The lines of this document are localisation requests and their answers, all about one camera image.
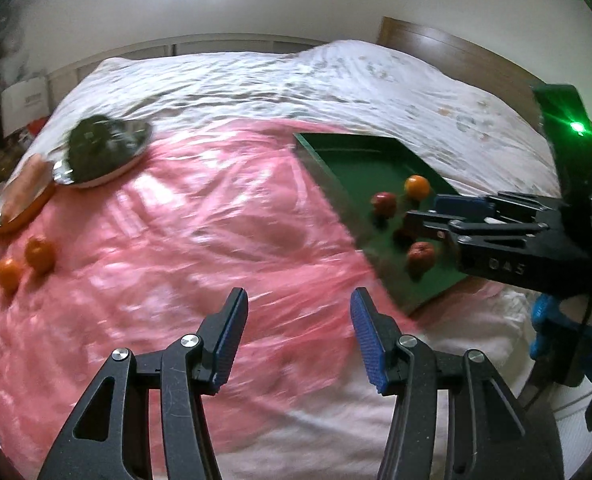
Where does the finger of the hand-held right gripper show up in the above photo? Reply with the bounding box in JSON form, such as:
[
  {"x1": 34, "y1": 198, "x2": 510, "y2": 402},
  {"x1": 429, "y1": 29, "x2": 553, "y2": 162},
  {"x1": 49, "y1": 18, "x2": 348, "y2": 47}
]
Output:
[
  {"x1": 405, "y1": 211, "x2": 551, "y2": 246},
  {"x1": 433, "y1": 191, "x2": 561, "y2": 221}
]

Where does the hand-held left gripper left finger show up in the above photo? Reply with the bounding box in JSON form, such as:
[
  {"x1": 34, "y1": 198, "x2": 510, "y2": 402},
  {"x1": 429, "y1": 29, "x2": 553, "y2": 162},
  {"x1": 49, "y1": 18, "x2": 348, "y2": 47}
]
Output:
[{"x1": 37, "y1": 287, "x2": 249, "y2": 480}]

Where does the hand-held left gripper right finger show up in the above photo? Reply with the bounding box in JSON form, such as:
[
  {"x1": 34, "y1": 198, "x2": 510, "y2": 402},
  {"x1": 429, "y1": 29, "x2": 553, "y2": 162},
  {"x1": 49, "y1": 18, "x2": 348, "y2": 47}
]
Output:
[{"x1": 351, "y1": 287, "x2": 566, "y2": 480}]

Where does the red apple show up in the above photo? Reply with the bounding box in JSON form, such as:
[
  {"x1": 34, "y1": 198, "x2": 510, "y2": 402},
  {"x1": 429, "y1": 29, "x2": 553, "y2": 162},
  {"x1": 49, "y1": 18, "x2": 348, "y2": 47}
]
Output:
[
  {"x1": 407, "y1": 241, "x2": 435, "y2": 274},
  {"x1": 371, "y1": 191, "x2": 397, "y2": 217}
]

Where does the orange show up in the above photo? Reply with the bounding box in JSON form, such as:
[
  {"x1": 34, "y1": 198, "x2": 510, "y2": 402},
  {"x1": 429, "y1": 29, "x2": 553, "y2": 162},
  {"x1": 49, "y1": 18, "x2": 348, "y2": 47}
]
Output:
[
  {"x1": 24, "y1": 237, "x2": 57, "y2": 275},
  {"x1": 0, "y1": 258, "x2": 23, "y2": 294},
  {"x1": 404, "y1": 175, "x2": 431, "y2": 201}
]

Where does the green tray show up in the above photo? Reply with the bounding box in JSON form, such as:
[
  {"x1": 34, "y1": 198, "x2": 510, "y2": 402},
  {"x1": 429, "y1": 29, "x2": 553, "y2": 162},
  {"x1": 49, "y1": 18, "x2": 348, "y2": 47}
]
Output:
[{"x1": 293, "y1": 132, "x2": 469, "y2": 311}]

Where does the pink plastic sheet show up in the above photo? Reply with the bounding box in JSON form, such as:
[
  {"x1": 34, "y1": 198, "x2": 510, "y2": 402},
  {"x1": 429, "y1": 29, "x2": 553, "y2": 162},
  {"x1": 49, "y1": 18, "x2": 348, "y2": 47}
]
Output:
[{"x1": 0, "y1": 117, "x2": 421, "y2": 441}]

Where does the wooden headboard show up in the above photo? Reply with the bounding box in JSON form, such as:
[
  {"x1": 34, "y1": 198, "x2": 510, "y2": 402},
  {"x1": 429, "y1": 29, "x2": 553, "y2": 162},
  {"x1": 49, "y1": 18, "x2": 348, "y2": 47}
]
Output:
[{"x1": 376, "y1": 16, "x2": 549, "y2": 136}]

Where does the white plate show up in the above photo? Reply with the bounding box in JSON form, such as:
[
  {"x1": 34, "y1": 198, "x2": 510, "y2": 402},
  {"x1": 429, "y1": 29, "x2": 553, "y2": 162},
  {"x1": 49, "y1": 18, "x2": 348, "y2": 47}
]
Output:
[{"x1": 51, "y1": 120, "x2": 155, "y2": 190}]

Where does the green leafy vegetable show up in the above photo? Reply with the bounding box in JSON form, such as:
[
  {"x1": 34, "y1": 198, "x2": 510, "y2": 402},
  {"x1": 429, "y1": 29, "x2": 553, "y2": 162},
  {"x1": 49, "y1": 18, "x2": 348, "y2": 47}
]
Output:
[{"x1": 68, "y1": 115, "x2": 148, "y2": 182}]

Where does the orange rimmed bowl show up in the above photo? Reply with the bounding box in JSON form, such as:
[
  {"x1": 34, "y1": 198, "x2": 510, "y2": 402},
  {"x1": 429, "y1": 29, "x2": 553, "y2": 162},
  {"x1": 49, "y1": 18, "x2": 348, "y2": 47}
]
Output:
[{"x1": 0, "y1": 160, "x2": 58, "y2": 235}]

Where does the carrot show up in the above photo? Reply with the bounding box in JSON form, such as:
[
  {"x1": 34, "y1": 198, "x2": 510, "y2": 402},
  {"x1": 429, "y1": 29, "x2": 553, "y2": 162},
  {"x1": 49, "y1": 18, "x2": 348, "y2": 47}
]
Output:
[{"x1": 1, "y1": 154, "x2": 47, "y2": 224}]

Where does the red bag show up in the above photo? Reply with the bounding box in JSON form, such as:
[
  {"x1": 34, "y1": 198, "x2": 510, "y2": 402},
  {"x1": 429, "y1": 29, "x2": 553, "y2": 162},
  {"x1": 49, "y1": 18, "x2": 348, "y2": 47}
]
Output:
[{"x1": 20, "y1": 117, "x2": 53, "y2": 142}]

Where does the white cardboard box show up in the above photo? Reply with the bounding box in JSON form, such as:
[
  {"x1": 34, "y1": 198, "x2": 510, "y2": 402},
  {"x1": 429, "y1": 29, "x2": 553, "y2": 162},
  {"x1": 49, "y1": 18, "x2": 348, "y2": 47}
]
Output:
[{"x1": 1, "y1": 76, "x2": 50, "y2": 138}]

